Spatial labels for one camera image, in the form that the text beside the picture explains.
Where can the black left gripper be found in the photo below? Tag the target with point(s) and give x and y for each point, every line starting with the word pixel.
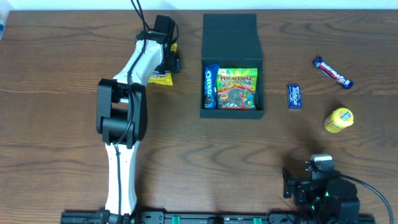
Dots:
pixel 173 62

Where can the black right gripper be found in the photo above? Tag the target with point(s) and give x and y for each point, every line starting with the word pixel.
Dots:
pixel 288 182

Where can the yellow nuts snack bag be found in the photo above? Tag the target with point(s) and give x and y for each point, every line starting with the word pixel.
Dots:
pixel 161 79

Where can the blue Oreo cookie pack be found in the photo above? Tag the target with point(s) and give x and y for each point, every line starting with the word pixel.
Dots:
pixel 209 84

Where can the green Haribo worms bag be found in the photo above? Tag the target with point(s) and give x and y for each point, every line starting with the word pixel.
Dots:
pixel 236 88

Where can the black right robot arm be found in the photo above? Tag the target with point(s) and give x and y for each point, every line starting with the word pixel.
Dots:
pixel 325 196

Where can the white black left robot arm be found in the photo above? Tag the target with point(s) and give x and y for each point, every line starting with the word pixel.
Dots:
pixel 121 114

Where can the black open gift box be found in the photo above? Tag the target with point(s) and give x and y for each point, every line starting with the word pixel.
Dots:
pixel 232 41

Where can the yellow Mentos gum bottle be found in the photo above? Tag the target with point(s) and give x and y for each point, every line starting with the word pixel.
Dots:
pixel 340 119

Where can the blue Eclipse mints tin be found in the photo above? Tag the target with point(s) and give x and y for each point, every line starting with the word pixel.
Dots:
pixel 294 98

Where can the purple Dairy Milk bar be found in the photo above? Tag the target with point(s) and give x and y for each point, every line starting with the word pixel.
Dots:
pixel 345 83

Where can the black mounting rail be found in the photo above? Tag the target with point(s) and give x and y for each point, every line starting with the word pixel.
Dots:
pixel 186 218

